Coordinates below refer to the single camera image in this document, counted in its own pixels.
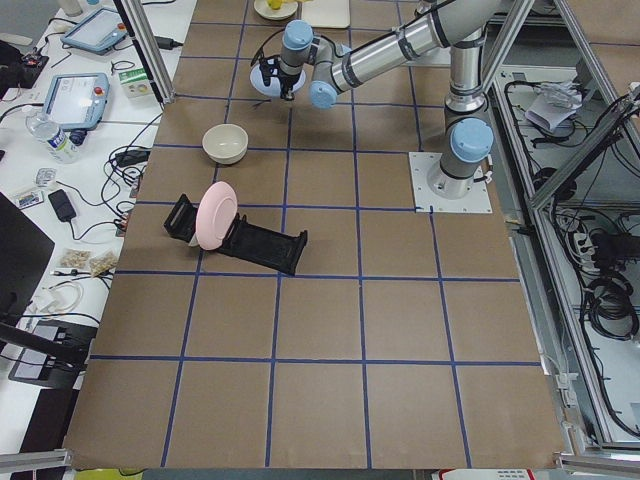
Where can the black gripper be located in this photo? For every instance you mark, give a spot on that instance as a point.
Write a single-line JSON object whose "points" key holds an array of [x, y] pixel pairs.
{"points": [[288, 79]]}

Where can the blue plate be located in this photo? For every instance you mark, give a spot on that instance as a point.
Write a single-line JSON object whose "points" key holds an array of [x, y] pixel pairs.
{"points": [[274, 88]]}

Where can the striped yellow bread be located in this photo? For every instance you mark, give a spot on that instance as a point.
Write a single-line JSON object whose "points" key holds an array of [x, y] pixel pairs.
{"points": [[295, 1]]}

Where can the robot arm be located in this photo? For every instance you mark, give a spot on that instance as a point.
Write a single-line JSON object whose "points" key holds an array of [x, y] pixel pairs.
{"points": [[458, 26]]}

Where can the cream round plate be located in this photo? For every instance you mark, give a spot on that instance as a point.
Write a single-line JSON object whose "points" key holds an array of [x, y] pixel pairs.
{"points": [[286, 11]]}

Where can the pink plate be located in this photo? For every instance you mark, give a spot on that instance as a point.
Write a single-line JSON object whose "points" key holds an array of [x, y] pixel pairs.
{"points": [[216, 212]]}

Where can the cream bowl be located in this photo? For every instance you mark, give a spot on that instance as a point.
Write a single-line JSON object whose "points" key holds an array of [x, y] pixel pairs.
{"points": [[225, 144]]}

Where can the cream rectangular tray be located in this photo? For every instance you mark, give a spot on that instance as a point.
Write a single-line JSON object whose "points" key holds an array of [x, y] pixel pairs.
{"points": [[326, 13]]}

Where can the black power adapter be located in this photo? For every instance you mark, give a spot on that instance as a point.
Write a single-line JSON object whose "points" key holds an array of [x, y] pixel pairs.
{"points": [[167, 43]]}

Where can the black dish rack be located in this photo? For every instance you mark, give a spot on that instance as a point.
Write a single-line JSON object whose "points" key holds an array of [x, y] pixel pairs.
{"points": [[245, 241]]}

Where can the green white carton box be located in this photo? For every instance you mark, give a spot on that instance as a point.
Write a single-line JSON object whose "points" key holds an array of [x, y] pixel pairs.
{"points": [[135, 83]]}

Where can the teach pendant far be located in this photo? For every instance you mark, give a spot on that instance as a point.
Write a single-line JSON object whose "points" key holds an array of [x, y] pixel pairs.
{"points": [[98, 33]]}

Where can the teach pendant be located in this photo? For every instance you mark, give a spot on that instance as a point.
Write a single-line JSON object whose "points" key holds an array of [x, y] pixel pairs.
{"points": [[77, 101], [98, 33]]}

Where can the teach pendant near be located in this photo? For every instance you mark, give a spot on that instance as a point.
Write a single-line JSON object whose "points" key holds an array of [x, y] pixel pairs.
{"points": [[77, 101]]}

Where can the plastic water bottle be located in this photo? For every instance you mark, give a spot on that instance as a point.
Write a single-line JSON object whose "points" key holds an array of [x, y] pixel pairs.
{"points": [[52, 136]]}

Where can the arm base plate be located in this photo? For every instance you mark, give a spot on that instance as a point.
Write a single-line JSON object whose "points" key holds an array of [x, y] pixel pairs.
{"points": [[434, 192]]}

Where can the aluminium frame post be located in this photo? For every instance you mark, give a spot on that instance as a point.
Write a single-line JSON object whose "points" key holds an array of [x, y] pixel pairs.
{"points": [[139, 29]]}

